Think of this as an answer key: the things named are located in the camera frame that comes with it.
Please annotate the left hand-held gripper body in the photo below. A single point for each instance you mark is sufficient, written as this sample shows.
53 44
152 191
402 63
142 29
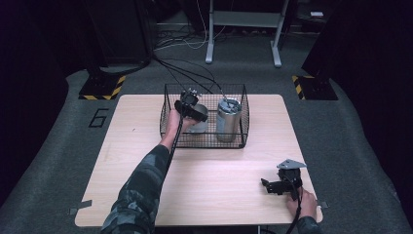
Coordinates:
188 104

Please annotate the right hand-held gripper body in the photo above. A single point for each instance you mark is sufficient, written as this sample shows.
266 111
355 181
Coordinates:
290 182

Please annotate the small steel cup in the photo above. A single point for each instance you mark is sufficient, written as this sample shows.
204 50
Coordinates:
198 126

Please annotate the tall steel tumbler with straw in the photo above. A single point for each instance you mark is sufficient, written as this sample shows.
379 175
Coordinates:
229 122

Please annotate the person's left hand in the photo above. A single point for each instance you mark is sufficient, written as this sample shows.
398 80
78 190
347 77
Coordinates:
173 128

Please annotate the person's right hand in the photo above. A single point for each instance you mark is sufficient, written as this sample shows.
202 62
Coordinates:
307 206

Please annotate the grey tape strip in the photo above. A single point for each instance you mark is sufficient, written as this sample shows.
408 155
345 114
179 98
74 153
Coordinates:
322 204
80 207

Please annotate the black base with hazard stripes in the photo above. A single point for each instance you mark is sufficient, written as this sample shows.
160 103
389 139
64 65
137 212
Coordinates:
316 87
102 87

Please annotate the black cabinet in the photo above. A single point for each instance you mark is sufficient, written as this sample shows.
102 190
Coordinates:
120 29

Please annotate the small white box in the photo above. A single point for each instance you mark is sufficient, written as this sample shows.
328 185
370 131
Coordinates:
316 14

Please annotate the white metal desk frame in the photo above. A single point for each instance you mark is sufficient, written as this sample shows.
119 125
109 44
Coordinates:
246 19

